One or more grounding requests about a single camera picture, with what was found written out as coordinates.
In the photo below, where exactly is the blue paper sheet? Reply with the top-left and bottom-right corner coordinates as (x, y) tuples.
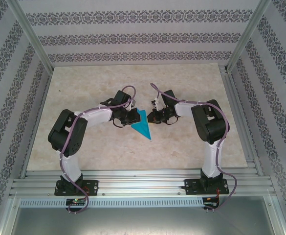
(130, 107), (153, 141)

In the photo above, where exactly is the grey sheet metal panel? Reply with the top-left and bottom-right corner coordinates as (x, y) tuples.
(9, 207), (286, 235)

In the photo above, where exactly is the small circuit board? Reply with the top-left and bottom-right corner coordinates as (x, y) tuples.
(204, 197), (219, 208)
(66, 198), (87, 206)

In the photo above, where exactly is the aluminium mounting rail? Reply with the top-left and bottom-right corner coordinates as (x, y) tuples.
(9, 170), (273, 197)

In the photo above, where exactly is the aluminium side rail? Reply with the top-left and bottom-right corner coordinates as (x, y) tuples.
(19, 68), (54, 178)
(218, 65), (264, 177)

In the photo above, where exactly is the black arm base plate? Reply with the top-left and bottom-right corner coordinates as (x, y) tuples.
(184, 178), (230, 196)
(55, 180), (99, 196)

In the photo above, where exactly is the slotted grey cable duct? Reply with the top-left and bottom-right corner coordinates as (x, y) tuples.
(19, 197), (204, 208)

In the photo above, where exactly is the aluminium frame post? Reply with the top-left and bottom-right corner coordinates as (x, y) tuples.
(224, 0), (273, 74)
(7, 0), (54, 73)

